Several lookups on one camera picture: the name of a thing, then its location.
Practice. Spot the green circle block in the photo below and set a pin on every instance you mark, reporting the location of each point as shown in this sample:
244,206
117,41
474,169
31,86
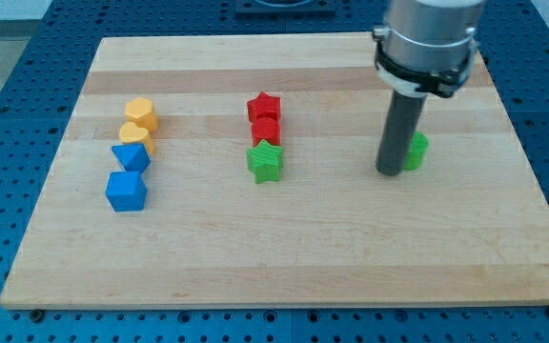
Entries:
417,151

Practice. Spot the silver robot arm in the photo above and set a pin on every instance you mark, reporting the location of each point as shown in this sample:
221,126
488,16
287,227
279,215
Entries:
427,46

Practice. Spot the red circle block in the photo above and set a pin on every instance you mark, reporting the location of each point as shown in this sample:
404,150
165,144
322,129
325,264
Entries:
266,128

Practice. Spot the green star block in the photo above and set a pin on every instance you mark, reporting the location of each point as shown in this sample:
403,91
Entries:
265,162

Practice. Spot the red star block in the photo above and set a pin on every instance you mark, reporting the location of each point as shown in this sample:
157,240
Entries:
264,106

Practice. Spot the wooden board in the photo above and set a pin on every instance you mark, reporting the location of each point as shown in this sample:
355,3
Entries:
470,227

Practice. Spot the blue triangle block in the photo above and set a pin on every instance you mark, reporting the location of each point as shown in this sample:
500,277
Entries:
132,157

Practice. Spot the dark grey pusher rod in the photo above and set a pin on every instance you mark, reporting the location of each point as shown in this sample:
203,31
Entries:
400,127

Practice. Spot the yellow hexagon block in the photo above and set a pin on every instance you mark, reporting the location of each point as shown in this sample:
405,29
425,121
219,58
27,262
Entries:
141,111

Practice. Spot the blue cube block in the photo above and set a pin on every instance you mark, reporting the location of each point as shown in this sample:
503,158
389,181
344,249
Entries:
126,191

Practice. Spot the yellow heart block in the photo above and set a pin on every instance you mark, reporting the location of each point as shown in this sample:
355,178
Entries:
130,133

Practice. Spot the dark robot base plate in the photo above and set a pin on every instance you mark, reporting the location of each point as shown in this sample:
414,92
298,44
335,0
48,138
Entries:
243,7

